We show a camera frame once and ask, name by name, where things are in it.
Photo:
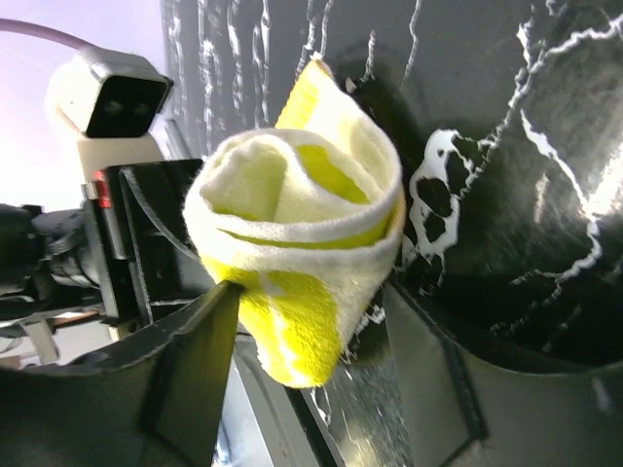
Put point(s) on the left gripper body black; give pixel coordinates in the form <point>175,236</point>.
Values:
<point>145,262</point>

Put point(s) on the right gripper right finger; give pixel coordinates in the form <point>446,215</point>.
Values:
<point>470,399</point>

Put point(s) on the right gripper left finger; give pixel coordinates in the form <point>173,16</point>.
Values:
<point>154,398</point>

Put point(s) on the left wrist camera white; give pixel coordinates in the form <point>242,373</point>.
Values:
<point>101,105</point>

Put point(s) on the yellow crocodile towel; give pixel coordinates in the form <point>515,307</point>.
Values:
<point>307,217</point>

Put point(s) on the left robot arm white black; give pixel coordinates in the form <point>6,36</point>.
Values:
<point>46,265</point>

